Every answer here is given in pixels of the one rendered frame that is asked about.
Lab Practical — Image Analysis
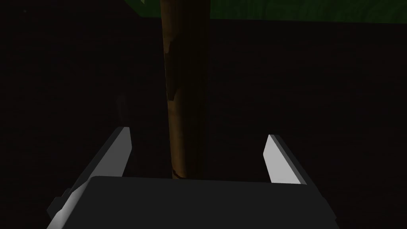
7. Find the brown wooden post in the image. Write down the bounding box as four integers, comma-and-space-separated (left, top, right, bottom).
160, 0, 211, 180

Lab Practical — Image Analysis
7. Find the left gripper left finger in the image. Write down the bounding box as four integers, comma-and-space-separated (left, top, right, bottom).
47, 126, 132, 229

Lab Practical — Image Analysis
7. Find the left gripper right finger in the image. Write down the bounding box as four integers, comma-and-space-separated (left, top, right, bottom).
263, 134, 308, 185

